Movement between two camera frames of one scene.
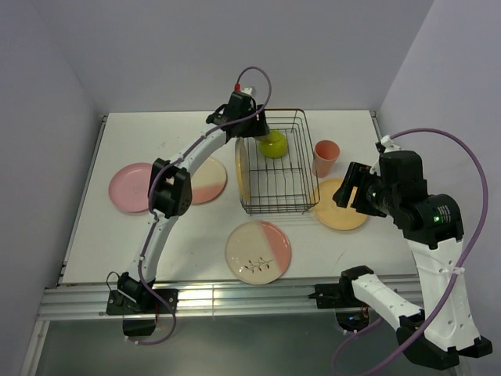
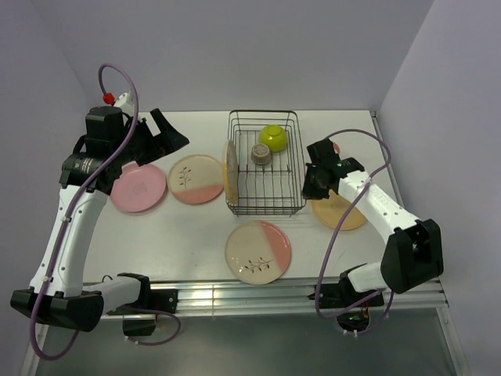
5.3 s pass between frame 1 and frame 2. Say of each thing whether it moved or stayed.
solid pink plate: stayed
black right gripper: moved
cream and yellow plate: moved
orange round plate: stayed
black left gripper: moved
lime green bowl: moved
